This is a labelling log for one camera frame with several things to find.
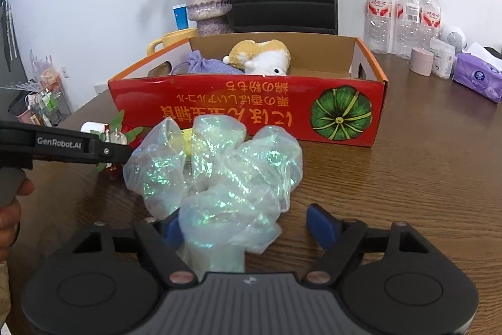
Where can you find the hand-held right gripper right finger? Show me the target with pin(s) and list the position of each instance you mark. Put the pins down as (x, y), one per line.
(321, 225)

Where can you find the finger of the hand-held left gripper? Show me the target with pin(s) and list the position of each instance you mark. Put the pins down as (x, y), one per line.
(111, 152)

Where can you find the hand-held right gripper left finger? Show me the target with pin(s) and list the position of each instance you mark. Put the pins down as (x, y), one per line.
(171, 232)

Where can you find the artificial red flower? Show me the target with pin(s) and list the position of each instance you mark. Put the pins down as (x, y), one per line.
(131, 137)

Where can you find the iridescent plastic wrap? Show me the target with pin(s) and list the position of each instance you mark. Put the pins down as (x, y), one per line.
(219, 186)

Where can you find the wooden desktop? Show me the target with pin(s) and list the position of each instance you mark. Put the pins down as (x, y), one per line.
(411, 170)

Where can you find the person's left hand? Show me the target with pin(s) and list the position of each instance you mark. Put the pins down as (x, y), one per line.
(10, 225)

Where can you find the storage rack with supplies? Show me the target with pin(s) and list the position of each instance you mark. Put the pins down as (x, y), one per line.
(43, 99)

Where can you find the yellow object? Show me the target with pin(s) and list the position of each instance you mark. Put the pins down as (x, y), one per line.
(189, 144)

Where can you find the yellow mug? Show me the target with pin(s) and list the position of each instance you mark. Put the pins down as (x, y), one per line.
(176, 38)

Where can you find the red cardboard box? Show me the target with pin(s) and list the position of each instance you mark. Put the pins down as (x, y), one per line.
(243, 111)

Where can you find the blue white tube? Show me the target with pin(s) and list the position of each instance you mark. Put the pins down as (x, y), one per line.
(180, 17)

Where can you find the yellow white plush toy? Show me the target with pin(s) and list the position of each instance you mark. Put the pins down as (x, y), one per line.
(261, 58)

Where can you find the purple ceramic vase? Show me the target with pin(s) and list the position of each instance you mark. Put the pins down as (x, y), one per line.
(208, 1)

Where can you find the pink round jar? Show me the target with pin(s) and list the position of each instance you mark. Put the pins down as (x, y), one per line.
(420, 62)

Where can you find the white wipes pack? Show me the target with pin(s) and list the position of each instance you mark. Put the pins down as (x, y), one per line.
(443, 60)

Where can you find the clear water bottle red label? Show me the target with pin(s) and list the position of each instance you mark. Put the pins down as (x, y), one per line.
(430, 21)
(407, 25)
(378, 21)

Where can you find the purple tissue pack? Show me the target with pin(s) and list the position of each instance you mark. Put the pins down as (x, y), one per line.
(476, 76)

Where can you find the white round device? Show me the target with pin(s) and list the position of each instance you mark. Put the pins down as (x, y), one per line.
(455, 38)

